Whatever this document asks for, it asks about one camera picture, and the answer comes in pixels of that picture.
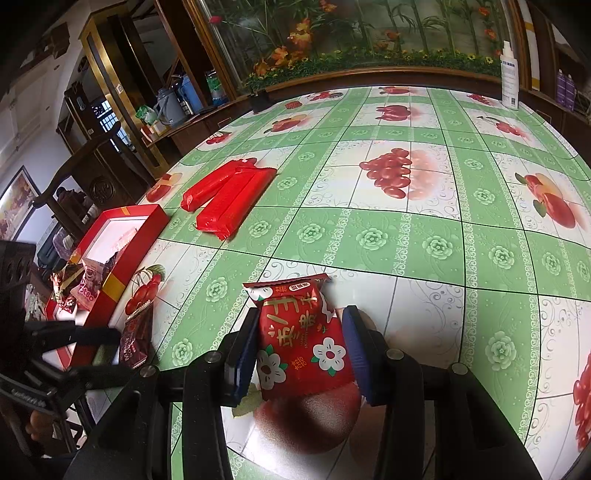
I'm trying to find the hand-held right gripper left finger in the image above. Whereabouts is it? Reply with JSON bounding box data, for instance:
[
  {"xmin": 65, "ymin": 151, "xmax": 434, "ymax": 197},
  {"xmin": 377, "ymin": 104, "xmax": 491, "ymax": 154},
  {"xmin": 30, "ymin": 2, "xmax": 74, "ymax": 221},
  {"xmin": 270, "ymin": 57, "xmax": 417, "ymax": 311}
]
[{"xmin": 62, "ymin": 307, "xmax": 262, "ymax": 480}]

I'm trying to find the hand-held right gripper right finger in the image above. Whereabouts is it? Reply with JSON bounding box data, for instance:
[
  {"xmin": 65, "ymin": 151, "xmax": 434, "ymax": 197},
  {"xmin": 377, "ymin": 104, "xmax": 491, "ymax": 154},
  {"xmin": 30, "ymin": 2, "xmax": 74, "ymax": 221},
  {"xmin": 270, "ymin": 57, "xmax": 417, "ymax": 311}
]
[{"xmin": 342, "ymin": 305, "xmax": 543, "ymax": 480}]

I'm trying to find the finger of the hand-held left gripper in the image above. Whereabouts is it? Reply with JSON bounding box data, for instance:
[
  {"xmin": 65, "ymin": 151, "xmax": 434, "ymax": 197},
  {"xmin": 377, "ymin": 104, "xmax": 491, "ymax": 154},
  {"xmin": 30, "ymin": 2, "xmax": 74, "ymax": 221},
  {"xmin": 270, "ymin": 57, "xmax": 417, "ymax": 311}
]
[
  {"xmin": 41, "ymin": 364, "xmax": 139, "ymax": 394},
  {"xmin": 25, "ymin": 320, "xmax": 122, "ymax": 350}
]

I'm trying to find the dark maroon snack packet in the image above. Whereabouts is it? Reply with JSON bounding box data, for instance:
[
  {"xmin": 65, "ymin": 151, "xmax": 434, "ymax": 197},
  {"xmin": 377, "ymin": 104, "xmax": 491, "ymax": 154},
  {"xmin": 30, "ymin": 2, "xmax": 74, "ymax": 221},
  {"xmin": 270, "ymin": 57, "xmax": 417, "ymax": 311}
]
[{"xmin": 119, "ymin": 304, "xmax": 156, "ymax": 370}]

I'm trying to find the pink snack packet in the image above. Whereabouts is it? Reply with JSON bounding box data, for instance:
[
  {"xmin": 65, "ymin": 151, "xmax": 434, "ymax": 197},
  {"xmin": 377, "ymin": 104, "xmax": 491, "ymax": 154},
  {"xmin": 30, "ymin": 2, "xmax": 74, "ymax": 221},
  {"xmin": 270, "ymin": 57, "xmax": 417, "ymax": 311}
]
[{"xmin": 76, "ymin": 257, "xmax": 114, "ymax": 311}]

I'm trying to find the golden brown snack packet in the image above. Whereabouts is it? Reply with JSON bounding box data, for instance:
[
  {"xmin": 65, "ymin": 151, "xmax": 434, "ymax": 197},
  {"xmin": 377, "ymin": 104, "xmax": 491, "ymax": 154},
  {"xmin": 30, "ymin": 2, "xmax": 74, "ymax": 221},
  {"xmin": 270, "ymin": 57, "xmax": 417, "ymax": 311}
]
[{"xmin": 50, "ymin": 261, "xmax": 86, "ymax": 296}]

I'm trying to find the red flowered snack packet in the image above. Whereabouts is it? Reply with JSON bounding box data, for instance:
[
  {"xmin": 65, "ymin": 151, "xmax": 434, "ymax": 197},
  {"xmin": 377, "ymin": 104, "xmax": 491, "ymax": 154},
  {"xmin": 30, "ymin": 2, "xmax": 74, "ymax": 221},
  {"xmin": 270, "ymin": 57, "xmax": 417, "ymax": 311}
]
[{"xmin": 242, "ymin": 272, "xmax": 359, "ymax": 402}]

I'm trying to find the red gift box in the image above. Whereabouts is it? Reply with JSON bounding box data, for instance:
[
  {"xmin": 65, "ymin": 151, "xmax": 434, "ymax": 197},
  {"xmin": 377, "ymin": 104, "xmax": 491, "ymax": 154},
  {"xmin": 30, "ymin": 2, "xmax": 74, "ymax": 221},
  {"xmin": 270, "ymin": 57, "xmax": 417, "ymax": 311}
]
[{"xmin": 43, "ymin": 204, "xmax": 172, "ymax": 371}]

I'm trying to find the person's left hand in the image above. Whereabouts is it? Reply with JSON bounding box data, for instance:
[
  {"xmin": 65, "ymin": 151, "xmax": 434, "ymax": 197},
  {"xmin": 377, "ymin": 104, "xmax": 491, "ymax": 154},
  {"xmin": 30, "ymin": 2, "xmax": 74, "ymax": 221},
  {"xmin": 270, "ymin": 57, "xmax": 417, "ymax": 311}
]
[{"xmin": 25, "ymin": 407, "xmax": 52, "ymax": 443}]

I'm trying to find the green fruit print tablecloth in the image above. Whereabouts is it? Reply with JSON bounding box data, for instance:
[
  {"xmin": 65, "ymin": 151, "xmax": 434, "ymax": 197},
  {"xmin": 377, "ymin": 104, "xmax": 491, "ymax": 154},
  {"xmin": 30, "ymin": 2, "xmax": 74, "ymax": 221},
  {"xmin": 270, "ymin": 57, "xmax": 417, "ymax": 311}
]
[{"xmin": 124, "ymin": 85, "xmax": 591, "ymax": 480}]

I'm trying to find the dark wooden chair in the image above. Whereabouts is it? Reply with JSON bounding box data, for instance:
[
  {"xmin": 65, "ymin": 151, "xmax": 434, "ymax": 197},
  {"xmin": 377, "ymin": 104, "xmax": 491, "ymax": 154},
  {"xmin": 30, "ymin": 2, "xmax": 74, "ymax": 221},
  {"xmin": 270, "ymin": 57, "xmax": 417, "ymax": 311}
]
[{"xmin": 32, "ymin": 121, "xmax": 155, "ymax": 234}]

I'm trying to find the long red snack packet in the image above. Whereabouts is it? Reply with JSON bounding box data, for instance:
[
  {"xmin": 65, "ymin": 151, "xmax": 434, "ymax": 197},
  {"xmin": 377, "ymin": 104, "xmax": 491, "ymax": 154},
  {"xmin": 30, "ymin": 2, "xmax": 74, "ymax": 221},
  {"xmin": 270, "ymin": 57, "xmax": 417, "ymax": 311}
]
[
  {"xmin": 180, "ymin": 158, "xmax": 259, "ymax": 213},
  {"xmin": 195, "ymin": 166, "xmax": 278, "ymax": 241}
]

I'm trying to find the green white bag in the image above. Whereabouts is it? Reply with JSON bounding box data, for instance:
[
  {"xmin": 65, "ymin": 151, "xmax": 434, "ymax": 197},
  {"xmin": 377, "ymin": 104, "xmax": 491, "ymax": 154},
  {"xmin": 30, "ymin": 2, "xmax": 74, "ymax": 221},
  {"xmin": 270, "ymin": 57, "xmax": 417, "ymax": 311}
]
[{"xmin": 135, "ymin": 104, "xmax": 160, "ymax": 128}]

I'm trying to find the grey kettle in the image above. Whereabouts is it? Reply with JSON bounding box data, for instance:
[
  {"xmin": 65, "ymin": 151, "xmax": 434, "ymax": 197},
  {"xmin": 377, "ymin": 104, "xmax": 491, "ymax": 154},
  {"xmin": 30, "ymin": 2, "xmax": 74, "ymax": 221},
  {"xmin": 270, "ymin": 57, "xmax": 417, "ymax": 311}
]
[{"xmin": 154, "ymin": 87, "xmax": 186, "ymax": 128}]

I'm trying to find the blue thermos jug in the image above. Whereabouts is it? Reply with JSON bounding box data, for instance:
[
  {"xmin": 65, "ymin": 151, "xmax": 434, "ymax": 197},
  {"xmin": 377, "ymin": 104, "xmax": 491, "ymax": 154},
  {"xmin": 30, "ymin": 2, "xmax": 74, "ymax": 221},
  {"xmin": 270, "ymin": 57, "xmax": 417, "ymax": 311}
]
[{"xmin": 177, "ymin": 73, "xmax": 204, "ymax": 116}]

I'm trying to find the white spray bottle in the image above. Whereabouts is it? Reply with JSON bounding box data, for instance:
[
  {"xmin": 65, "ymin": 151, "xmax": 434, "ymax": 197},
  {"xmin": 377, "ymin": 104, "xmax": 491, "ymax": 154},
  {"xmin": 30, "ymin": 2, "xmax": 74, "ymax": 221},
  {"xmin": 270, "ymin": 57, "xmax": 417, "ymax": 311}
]
[{"xmin": 499, "ymin": 40, "xmax": 522, "ymax": 112}]

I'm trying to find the framed wall picture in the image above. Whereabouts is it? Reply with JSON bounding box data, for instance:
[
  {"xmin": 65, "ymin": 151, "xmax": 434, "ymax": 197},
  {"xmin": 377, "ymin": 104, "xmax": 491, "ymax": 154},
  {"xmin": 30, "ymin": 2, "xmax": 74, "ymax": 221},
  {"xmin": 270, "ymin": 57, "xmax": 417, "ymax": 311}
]
[{"xmin": 0, "ymin": 165, "xmax": 41, "ymax": 241}]

